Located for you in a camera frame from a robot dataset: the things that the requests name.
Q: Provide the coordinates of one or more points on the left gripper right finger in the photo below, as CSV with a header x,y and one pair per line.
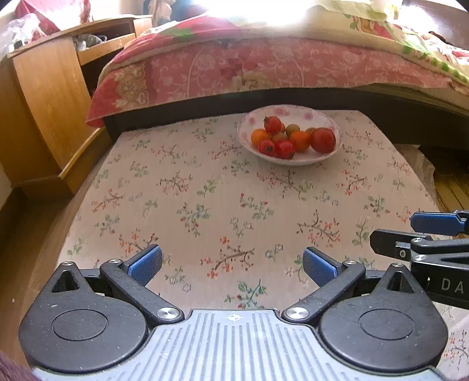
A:
x,y
350,293

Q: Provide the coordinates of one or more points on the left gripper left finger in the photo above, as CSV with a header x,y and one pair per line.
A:
x,y
128,279

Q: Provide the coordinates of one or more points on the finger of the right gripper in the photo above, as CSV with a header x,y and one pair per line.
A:
x,y
448,224
440,267

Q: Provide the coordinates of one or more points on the red cherry tomato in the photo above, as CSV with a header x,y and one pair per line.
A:
x,y
273,125
285,149
267,148

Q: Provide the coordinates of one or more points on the large red tomato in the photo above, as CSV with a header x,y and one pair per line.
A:
x,y
322,140

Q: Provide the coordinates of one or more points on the small orange mandarin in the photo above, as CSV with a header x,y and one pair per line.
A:
x,y
300,141

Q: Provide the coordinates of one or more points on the brown longan front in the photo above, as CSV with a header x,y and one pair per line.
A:
x,y
279,137

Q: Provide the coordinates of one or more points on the greenish brown longan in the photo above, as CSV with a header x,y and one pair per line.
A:
x,y
290,129

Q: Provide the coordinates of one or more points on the white floral plate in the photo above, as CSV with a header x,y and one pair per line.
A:
x,y
289,114

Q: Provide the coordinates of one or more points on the beige plastic bag on floor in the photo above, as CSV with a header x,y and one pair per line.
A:
x,y
423,168

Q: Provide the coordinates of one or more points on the floral tablecloth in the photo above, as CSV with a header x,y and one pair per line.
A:
x,y
233,229

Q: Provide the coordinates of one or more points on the colourful patchwork quilt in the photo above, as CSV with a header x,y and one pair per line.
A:
x,y
340,22

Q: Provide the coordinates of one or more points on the wooden cabinet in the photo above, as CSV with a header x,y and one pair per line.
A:
x,y
47,148

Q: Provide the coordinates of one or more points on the pink floral bed sheet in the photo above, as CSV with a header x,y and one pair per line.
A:
x,y
224,67

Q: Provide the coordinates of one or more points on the blue white clothes pile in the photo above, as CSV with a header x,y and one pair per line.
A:
x,y
164,11

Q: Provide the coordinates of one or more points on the white plastic bag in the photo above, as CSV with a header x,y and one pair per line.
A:
x,y
20,32

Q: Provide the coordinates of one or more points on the red cloth on cabinet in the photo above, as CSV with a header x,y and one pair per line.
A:
x,y
56,15

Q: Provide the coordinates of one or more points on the dark bed frame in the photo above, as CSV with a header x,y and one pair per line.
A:
x,y
402,120

